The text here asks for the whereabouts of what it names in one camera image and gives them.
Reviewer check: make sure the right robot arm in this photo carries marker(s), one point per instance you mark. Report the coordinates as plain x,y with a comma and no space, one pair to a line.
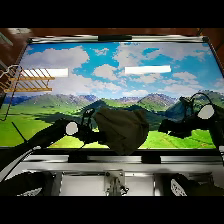
213,125

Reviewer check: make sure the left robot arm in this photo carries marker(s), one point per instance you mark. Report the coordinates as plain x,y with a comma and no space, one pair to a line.
46,136

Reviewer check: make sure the olive green garment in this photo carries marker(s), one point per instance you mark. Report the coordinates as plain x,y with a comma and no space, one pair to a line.
123,131

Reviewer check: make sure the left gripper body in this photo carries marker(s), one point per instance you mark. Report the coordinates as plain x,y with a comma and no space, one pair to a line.
87,135

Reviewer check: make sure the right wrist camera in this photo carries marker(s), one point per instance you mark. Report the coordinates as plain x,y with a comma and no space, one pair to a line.
185,106

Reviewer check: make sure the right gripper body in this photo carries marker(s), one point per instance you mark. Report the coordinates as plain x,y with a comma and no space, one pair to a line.
176,128

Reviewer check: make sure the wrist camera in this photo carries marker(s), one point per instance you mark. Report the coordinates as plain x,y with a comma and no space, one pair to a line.
185,106
88,115

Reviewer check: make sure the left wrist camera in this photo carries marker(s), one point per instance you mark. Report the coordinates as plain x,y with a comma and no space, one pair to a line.
88,115

